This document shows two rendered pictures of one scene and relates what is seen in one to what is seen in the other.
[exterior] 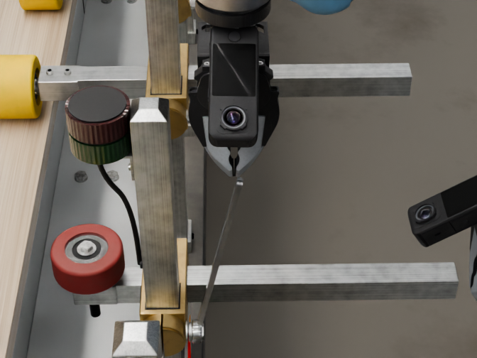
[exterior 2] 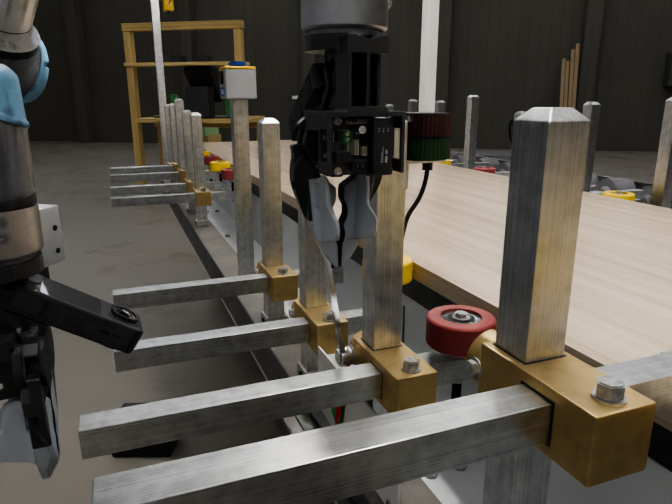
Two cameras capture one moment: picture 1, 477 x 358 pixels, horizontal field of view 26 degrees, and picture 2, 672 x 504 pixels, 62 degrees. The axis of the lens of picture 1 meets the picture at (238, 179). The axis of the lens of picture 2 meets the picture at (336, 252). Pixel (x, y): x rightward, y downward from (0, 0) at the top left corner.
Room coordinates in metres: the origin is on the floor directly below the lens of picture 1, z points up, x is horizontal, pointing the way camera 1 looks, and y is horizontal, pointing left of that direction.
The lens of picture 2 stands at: (1.32, -0.18, 1.15)
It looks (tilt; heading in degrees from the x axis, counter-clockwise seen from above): 15 degrees down; 160
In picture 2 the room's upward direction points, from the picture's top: straight up
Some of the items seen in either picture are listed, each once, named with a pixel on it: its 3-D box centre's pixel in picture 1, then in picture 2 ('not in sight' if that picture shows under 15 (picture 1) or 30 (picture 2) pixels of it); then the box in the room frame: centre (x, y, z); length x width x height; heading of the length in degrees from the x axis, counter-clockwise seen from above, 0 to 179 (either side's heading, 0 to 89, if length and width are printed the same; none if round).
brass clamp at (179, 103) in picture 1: (167, 90); (546, 393); (1.03, 0.09, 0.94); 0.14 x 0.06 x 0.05; 1
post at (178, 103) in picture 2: not in sight; (182, 155); (-1.25, 0.05, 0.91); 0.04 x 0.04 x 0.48; 1
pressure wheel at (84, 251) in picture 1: (91, 280); (458, 357); (0.79, 0.17, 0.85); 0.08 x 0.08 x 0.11
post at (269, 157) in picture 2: not in sight; (272, 241); (0.25, 0.07, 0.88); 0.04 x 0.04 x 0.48; 1
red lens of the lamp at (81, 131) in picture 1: (98, 114); (424, 124); (0.75, 0.13, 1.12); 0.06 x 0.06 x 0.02
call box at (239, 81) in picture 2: not in sight; (238, 84); (-0.01, 0.07, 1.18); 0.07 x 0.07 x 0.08; 1
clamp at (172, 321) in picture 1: (162, 295); (391, 368); (0.78, 0.09, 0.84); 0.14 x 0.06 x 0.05; 1
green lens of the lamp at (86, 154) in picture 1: (101, 135); (423, 147); (0.75, 0.13, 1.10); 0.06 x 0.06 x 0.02
